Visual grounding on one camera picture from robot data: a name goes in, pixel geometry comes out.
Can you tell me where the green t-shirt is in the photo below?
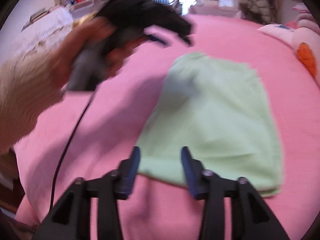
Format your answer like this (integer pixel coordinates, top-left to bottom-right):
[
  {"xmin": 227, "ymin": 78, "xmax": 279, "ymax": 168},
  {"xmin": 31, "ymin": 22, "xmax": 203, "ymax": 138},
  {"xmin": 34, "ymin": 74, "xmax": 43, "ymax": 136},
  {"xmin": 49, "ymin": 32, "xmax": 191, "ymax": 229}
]
[{"xmin": 137, "ymin": 52, "xmax": 283, "ymax": 197}]

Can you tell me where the left forearm beige sweater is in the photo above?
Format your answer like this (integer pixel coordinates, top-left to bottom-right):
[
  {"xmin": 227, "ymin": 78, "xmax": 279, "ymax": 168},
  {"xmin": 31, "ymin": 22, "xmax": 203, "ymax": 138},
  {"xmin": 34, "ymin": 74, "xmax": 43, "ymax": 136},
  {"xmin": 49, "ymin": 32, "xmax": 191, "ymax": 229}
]
[{"xmin": 1, "ymin": 54, "xmax": 63, "ymax": 154}]

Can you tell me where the person's left hand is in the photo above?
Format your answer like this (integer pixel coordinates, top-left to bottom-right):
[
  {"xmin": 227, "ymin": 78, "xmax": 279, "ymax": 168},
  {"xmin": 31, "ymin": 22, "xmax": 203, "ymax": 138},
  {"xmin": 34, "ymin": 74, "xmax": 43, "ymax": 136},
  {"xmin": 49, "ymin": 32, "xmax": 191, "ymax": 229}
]
[{"xmin": 50, "ymin": 17, "xmax": 145, "ymax": 88}]

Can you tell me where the white box with black lid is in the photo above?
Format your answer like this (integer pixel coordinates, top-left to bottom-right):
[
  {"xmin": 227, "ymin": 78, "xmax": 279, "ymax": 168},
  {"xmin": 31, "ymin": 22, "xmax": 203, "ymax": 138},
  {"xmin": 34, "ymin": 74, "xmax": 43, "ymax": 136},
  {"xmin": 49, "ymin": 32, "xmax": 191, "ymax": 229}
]
[{"xmin": 202, "ymin": 0, "xmax": 220, "ymax": 7}]

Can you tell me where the olive puffer jacket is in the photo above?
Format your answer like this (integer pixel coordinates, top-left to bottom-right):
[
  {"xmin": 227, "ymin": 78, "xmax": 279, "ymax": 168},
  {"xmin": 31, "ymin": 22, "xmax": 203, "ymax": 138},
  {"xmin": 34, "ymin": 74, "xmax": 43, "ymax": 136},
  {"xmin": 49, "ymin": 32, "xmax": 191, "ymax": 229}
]
[{"xmin": 239, "ymin": 0, "xmax": 274, "ymax": 25}]

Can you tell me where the pink bed blanket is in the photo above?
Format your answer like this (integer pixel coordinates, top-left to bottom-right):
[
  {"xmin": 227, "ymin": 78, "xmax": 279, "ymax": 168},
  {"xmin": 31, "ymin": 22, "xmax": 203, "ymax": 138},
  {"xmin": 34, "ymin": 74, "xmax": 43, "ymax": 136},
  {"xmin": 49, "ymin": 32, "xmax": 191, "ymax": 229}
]
[{"xmin": 15, "ymin": 15, "xmax": 319, "ymax": 239}]

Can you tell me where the pink cartoon pillow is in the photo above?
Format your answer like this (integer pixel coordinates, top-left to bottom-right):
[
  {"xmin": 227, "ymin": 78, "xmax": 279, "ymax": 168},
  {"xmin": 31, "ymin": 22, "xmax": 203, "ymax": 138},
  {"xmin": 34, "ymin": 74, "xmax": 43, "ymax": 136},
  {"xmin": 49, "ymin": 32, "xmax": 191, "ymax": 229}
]
[{"xmin": 257, "ymin": 24, "xmax": 295, "ymax": 47}]

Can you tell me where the pink cartoon rolled quilt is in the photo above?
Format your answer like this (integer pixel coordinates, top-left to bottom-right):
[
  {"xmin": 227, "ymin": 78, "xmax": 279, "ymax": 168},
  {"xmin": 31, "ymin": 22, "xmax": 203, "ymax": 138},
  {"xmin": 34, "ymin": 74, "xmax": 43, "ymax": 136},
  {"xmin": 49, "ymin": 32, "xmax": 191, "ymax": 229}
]
[{"xmin": 292, "ymin": 12, "xmax": 319, "ymax": 86}]

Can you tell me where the black cable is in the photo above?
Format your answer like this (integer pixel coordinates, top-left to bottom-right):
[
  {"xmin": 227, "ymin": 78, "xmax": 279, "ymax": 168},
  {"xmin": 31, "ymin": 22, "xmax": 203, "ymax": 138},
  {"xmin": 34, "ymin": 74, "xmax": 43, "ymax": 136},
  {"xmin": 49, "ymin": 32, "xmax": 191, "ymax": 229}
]
[{"xmin": 49, "ymin": 90, "xmax": 97, "ymax": 213}]

